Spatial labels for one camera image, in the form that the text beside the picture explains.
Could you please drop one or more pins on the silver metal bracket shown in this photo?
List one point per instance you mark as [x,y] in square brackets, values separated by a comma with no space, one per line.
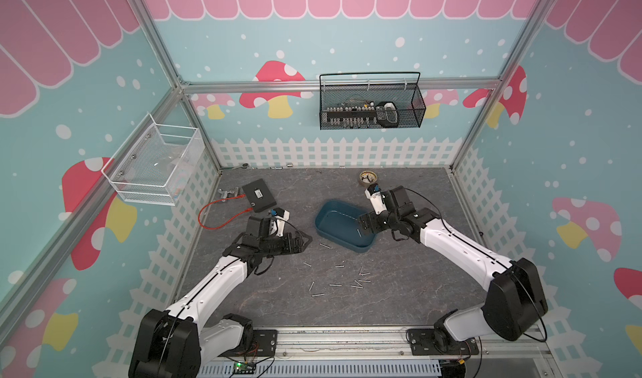
[226,194]

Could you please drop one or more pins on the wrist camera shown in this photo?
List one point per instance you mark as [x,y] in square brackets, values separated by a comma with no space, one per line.
[374,194]
[278,219]

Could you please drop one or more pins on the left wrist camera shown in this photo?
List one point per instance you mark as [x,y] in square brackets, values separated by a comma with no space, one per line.
[278,219]

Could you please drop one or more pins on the brown tape roll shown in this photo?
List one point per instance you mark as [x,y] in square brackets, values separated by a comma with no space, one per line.
[368,178]

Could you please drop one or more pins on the black wire mesh basket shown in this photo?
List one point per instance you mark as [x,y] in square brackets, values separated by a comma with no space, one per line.
[370,100]

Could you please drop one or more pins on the teal plastic storage box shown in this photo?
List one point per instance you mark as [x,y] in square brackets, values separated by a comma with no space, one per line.
[338,221]

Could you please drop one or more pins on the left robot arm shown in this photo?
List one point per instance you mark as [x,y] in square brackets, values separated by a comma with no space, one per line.
[176,341]

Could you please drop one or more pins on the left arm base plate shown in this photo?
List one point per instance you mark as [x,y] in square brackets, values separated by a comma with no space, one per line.
[261,343]

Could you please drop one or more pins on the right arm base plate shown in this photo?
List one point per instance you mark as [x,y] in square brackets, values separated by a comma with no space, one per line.
[435,342]

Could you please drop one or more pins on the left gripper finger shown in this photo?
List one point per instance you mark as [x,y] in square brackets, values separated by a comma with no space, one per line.
[302,234]
[303,241]

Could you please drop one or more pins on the black power adapter box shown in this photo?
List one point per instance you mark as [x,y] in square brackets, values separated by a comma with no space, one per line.
[259,196]

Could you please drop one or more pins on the items in black basket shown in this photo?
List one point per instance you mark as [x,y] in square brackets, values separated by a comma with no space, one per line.
[359,115]

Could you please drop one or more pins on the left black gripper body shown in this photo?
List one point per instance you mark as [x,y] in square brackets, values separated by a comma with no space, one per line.
[280,245]

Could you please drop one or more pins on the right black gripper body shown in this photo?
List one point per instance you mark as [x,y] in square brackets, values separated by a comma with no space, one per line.
[380,222]

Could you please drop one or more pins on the white wire basket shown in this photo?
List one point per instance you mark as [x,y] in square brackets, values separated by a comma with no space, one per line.
[156,163]

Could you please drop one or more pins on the small green circuit board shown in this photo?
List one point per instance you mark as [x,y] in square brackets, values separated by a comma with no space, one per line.
[243,368]

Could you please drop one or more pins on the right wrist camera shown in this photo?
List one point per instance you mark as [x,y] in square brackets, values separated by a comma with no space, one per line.
[374,194]

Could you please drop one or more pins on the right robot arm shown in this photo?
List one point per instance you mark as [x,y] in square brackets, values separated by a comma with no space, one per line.
[515,300]

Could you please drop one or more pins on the aluminium front rail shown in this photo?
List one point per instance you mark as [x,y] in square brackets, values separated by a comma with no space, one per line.
[383,342]

